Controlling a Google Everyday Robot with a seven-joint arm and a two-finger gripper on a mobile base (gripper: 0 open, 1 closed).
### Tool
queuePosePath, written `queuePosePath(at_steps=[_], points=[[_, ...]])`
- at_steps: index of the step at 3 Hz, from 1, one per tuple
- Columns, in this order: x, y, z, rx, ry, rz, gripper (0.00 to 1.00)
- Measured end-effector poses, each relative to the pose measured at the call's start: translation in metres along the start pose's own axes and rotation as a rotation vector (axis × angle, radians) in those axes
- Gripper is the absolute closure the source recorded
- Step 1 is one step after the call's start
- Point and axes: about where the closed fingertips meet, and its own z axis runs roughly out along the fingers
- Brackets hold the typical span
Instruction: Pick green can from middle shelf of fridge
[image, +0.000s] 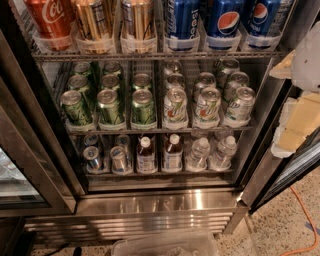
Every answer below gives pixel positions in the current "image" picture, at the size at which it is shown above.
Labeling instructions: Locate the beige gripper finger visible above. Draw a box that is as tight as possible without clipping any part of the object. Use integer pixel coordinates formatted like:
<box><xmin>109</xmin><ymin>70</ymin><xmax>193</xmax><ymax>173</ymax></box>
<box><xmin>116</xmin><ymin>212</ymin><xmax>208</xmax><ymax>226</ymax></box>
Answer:
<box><xmin>269</xmin><ymin>51</ymin><xmax>295</xmax><ymax>79</ymax></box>
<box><xmin>271</xmin><ymin>92</ymin><xmax>320</xmax><ymax>158</ymax></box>

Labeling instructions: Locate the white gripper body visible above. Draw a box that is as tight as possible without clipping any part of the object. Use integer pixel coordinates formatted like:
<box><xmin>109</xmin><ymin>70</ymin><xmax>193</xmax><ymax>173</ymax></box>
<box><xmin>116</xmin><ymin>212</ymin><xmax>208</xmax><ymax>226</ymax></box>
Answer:
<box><xmin>291</xmin><ymin>21</ymin><xmax>320</xmax><ymax>92</ymax></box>

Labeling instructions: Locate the white diet can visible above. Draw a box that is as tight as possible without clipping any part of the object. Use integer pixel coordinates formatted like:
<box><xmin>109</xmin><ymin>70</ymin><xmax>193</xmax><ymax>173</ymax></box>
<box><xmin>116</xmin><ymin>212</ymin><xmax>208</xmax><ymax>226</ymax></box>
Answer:
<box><xmin>195</xmin><ymin>87</ymin><xmax>221</xmax><ymax>122</ymax></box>
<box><xmin>165</xmin><ymin>73</ymin><xmax>185</xmax><ymax>90</ymax></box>
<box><xmin>226</xmin><ymin>87</ymin><xmax>255</xmax><ymax>121</ymax></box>
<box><xmin>223</xmin><ymin>71</ymin><xmax>249</xmax><ymax>102</ymax></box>
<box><xmin>213</xmin><ymin>58</ymin><xmax>240</xmax><ymax>84</ymax></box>
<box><xmin>164</xmin><ymin>87</ymin><xmax>187</xmax><ymax>123</ymax></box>
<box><xmin>162</xmin><ymin>61</ymin><xmax>182</xmax><ymax>76</ymax></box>
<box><xmin>192</xmin><ymin>72</ymin><xmax>216</xmax><ymax>98</ymax></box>

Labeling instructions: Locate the white diet can front right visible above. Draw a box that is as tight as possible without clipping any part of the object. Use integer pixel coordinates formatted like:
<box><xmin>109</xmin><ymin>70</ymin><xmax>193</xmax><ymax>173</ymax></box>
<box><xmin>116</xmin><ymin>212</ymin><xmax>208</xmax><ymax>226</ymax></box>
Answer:
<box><xmin>226</xmin><ymin>87</ymin><xmax>255</xmax><ymax>121</ymax></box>

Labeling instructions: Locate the blue Pepsi can right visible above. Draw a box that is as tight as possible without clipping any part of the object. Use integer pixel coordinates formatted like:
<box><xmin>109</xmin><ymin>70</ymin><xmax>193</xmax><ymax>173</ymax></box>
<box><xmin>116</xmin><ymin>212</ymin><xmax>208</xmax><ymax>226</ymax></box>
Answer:
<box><xmin>247</xmin><ymin>0</ymin><xmax>281</xmax><ymax>49</ymax></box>

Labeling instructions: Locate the blue pepsi can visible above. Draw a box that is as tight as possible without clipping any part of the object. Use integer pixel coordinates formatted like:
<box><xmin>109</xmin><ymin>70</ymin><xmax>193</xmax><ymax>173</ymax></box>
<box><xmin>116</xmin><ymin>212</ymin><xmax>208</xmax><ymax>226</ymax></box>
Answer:
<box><xmin>247</xmin><ymin>0</ymin><xmax>281</xmax><ymax>49</ymax></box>
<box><xmin>205</xmin><ymin>0</ymin><xmax>245</xmax><ymax>50</ymax></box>
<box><xmin>164</xmin><ymin>0</ymin><xmax>200</xmax><ymax>51</ymax></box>

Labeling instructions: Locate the white diet can back right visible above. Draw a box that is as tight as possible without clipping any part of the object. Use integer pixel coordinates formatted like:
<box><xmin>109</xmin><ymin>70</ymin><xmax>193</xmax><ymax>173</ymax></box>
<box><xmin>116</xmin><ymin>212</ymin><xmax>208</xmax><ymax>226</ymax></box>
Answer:
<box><xmin>213</xmin><ymin>58</ymin><xmax>240</xmax><ymax>84</ymax></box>

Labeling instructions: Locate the blue Pepsi can middle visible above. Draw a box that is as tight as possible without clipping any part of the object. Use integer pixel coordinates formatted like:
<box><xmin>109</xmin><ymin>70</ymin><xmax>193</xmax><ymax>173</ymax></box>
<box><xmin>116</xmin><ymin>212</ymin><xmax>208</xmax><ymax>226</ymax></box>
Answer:
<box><xmin>205</xmin><ymin>0</ymin><xmax>245</xmax><ymax>50</ymax></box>

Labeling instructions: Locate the white diet can front middle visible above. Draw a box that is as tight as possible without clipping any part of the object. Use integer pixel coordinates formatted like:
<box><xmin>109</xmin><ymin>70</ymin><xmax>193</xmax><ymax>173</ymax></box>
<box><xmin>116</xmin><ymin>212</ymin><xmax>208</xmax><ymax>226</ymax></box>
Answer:
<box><xmin>195</xmin><ymin>87</ymin><xmax>221</xmax><ymax>122</ymax></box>

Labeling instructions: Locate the white diet can back left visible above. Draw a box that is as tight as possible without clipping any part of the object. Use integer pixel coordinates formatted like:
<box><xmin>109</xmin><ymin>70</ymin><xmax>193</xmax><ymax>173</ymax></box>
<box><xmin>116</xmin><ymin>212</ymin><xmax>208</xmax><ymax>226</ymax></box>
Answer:
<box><xmin>162</xmin><ymin>61</ymin><xmax>182</xmax><ymax>76</ymax></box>

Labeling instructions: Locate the white diet can front left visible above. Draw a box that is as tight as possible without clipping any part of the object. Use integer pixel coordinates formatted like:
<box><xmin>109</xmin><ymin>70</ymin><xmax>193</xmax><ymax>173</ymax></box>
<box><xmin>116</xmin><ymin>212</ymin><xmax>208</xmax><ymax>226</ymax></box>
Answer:
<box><xmin>164</xmin><ymin>87</ymin><xmax>187</xmax><ymax>123</ymax></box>

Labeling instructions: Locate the blue Pepsi can left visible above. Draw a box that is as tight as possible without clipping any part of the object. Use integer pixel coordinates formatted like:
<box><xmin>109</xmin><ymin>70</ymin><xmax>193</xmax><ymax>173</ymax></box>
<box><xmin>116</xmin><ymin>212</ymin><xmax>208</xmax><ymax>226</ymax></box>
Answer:
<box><xmin>164</xmin><ymin>0</ymin><xmax>200</xmax><ymax>51</ymax></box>

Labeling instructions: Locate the green can right second row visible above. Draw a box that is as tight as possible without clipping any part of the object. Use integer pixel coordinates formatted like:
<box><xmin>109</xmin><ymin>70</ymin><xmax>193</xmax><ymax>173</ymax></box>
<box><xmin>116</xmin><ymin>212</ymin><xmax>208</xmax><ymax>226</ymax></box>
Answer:
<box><xmin>131</xmin><ymin>73</ymin><xmax>152</xmax><ymax>91</ymax></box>

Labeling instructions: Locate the green can second row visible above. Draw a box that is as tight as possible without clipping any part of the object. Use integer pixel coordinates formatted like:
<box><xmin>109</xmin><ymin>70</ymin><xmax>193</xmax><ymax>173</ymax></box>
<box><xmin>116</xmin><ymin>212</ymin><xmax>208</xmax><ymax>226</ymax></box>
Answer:
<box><xmin>68</xmin><ymin>74</ymin><xmax>94</xmax><ymax>106</ymax></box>
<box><xmin>131</xmin><ymin>73</ymin><xmax>152</xmax><ymax>91</ymax></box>
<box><xmin>101</xmin><ymin>74</ymin><xmax>121</xmax><ymax>91</ymax></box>

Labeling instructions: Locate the gold can right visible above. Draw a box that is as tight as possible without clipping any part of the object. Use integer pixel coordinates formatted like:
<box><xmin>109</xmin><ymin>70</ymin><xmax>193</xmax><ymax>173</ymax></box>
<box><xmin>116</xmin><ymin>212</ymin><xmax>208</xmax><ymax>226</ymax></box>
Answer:
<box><xmin>120</xmin><ymin>0</ymin><xmax>155</xmax><ymax>53</ymax></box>

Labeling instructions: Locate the gold can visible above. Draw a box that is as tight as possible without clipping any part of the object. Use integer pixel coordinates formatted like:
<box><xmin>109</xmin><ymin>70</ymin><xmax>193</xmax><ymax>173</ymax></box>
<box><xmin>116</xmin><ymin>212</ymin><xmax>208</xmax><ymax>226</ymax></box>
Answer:
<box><xmin>120</xmin><ymin>0</ymin><xmax>155</xmax><ymax>53</ymax></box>
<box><xmin>73</xmin><ymin>0</ymin><xmax>113</xmax><ymax>54</ymax></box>

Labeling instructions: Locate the green can middle back row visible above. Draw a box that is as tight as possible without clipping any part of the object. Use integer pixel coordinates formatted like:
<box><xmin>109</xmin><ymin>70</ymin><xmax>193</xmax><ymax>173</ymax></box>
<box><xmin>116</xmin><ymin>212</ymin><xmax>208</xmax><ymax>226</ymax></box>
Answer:
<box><xmin>103</xmin><ymin>61</ymin><xmax>123</xmax><ymax>79</ymax></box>

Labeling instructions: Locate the stainless steel fridge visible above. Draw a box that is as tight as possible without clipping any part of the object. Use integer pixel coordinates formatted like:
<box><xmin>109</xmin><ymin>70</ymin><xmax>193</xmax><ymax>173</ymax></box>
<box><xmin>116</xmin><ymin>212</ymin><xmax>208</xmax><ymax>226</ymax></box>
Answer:
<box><xmin>0</xmin><ymin>0</ymin><xmax>320</xmax><ymax>244</ymax></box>

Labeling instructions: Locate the green can middle second row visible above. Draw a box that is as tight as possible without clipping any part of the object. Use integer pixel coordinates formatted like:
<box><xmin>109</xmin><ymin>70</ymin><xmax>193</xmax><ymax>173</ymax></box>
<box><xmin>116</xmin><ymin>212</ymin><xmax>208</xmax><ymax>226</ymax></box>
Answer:
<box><xmin>101</xmin><ymin>74</ymin><xmax>121</xmax><ymax>91</ymax></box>

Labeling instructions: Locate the silver blue can back right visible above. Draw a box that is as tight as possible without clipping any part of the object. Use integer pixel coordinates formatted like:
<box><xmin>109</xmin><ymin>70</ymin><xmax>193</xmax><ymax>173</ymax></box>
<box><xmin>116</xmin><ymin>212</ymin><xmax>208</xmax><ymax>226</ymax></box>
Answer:
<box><xmin>115</xmin><ymin>134</ymin><xmax>131</xmax><ymax>154</ymax></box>

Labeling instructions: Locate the silver blue can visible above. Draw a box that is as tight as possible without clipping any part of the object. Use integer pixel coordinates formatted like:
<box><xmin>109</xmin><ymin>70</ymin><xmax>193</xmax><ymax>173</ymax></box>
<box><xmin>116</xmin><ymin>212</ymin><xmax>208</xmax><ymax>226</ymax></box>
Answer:
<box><xmin>83</xmin><ymin>146</ymin><xmax>103</xmax><ymax>171</ymax></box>
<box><xmin>110</xmin><ymin>146</ymin><xmax>128</xmax><ymax>173</ymax></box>
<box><xmin>84</xmin><ymin>135</ymin><xmax>99</xmax><ymax>147</ymax></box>
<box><xmin>115</xmin><ymin>134</ymin><xmax>131</xmax><ymax>154</ymax></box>

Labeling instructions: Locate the silver blue can front right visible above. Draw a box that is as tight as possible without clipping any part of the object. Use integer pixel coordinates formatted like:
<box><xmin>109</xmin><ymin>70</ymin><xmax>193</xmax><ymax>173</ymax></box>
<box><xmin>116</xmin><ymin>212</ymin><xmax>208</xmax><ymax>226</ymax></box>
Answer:
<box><xmin>110</xmin><ymin>146</ymin><xmax>128</xmax><ymax>173</ymax></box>

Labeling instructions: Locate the gold can left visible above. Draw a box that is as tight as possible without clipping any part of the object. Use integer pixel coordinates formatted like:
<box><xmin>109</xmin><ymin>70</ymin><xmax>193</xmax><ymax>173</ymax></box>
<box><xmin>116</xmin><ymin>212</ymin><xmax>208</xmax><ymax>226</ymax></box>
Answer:
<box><xmin>73</xmin><ymin>0</ymin><xmax>113</xmax><ymax>54</ymax></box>

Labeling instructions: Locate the green can left back row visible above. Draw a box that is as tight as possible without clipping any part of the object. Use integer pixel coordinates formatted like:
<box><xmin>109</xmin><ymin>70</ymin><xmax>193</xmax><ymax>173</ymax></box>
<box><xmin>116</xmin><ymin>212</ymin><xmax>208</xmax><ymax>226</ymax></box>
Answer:
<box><xmin>72</xmin><ymin>62</ymin><xmax>94</xmax><ymax>79</ymax></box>

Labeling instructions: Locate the green can left second row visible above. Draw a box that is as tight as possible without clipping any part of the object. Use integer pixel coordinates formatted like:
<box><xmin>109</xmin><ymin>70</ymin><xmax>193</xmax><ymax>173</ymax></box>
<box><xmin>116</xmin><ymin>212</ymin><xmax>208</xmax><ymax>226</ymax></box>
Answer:
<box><xmin>68</xmin><ymin>74</ymin><xmax>94</xmax><ymax>106</ymax></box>

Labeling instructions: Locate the silver blue can back left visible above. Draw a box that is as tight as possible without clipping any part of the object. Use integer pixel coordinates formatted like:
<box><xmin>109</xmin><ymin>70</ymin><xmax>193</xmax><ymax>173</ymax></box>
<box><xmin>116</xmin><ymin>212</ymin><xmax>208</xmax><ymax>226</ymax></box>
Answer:
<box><xmin>84</xmin><ymin>135</ymin><xmax>99</xmax><ymax>147</ymax></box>

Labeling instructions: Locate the silver blue can front left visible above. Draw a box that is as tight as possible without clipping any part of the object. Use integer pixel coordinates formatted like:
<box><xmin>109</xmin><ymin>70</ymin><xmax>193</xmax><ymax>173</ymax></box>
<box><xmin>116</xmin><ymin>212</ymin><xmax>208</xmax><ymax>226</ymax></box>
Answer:
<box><xmin>83</xmin><ymin>146</ymin><xmax>103</xmax><ymax>171</ymax></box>

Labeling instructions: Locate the red Coca-Cola can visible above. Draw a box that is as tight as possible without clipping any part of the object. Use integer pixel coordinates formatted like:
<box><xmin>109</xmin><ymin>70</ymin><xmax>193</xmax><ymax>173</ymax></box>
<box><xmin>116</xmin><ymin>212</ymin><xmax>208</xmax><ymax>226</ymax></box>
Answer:
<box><xmin>23</xmin><ymin>0</ymin><xmax>71</xmax><ymax>51</ymax></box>

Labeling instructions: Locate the fridge glass door left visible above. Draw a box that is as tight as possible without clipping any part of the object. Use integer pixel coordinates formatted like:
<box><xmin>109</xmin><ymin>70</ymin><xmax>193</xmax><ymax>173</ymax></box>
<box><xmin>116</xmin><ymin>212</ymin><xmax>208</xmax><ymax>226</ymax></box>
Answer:
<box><xmin>0</xmin><ymin>31</ymin><xmax>76</xmax><ymax>217</ymax></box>

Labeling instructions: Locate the clear water bottle right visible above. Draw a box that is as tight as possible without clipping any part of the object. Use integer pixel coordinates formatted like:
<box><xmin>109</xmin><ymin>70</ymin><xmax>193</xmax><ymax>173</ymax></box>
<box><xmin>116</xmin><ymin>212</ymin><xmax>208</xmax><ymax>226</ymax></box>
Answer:
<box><xmin>209</xmin><ymin>136</ymin><xmax>237</xmax><ymax>171</ymax></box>

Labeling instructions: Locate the clear water bottle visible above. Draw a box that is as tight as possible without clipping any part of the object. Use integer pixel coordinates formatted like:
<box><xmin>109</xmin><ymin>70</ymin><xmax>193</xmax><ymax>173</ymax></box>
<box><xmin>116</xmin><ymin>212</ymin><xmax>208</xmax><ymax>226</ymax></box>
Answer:
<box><xmin>186</xmin><ymin>137</ymin><xmax>210</xmax><ymax>172</ymax></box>
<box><xmin>209</xmin><ymin>136</ymin><xmax>237</xmax><ymax>171</ymax></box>

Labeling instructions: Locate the clear water bottle left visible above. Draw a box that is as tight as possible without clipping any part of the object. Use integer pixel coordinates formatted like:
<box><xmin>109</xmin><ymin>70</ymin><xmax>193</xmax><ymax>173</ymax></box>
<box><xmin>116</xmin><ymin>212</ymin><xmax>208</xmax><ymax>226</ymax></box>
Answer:
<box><xmin>186</xmin><ymin>137</ymin><xmax>210</xmax><ymax>172</ymax></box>

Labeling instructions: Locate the dark tea bottle right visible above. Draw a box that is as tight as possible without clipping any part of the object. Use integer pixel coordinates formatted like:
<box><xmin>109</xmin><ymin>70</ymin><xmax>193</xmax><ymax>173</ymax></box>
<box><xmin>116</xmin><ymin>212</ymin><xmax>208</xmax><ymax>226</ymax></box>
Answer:
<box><xmin>163</xmin><ymin>134</ymin><xmax>183</xmax><ymax>173</ymax></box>

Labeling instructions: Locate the dark tea bottle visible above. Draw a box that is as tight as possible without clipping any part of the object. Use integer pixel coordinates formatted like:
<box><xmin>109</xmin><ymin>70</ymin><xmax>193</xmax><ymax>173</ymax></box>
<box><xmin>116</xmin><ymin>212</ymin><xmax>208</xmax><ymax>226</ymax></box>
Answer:
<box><xmin>163</xmin><ymin>134</ymin><xmax>183</xmax><ymax>173</ymax></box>
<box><xmin>137</xmin><ymin>137</ymin><xmax>156</xmax><ymax>173</ymax></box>

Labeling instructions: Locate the dark tea bottle left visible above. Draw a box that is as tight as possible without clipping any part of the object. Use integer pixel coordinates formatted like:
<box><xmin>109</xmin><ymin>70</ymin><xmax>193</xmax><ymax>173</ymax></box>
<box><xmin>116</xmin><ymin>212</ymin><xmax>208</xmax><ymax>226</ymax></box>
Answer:
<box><xmin>137</xmin><ymin>137</ymin><xmax>156</xmax><ymax>173</ymax></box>

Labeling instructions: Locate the clear plastic bin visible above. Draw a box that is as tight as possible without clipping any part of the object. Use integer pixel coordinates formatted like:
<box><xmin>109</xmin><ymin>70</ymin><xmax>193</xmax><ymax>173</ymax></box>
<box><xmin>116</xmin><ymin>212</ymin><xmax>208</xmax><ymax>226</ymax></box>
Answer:
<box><xmin>111</xmin><ymin>230</ymin><xmax>220</xmax><ymax>256</ymax></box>

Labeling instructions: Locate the top wire shelf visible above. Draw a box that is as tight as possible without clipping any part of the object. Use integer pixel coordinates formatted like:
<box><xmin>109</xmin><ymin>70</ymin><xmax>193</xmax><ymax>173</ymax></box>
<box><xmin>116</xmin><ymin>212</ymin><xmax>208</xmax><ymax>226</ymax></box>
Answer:
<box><xmin>32</xmin><ymin>51</ymin><xmax>286</xmax><ymax>62</ymax></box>

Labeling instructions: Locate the wire shelf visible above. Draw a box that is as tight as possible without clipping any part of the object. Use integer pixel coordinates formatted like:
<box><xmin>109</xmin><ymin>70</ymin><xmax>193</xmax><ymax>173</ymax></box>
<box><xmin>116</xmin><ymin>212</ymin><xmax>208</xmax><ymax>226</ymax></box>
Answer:
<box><xmin>32</xmin><ymin>51</ymin><xmax>286</xmax><ymax>62</ymax></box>
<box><xmin>67</xmin><ymin>126</ymin><xmax>254</xmax><ymax>135</ymax></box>

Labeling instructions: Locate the orange cable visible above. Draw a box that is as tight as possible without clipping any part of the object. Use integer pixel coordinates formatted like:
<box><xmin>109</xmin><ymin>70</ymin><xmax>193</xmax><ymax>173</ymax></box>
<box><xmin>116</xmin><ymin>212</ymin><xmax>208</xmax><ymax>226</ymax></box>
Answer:
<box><xmin>279</xmin><ymin>186</ymin><xmax>318</xmax><ymax>256</ymax></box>

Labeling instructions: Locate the middle wire shelf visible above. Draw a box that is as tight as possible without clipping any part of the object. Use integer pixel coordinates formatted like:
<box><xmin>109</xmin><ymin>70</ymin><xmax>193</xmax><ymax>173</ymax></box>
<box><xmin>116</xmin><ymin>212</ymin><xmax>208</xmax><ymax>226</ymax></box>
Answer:
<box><xmin>67</xmin><ymin>126</ymin><xmax>254</xmax><ymax>135</ymax></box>

